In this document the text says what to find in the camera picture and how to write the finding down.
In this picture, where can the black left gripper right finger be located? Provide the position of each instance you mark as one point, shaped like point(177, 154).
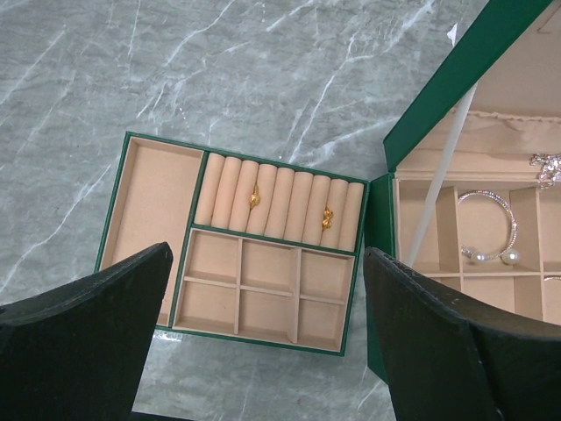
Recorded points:
point(448, 356)

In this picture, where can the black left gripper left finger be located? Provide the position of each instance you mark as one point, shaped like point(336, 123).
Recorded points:
point(77, 352)

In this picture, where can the green jewelry box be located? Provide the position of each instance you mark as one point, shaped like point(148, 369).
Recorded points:
point(471, 197)

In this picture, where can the green jewelry tray insert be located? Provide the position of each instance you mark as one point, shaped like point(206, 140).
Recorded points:
point(264, 252)

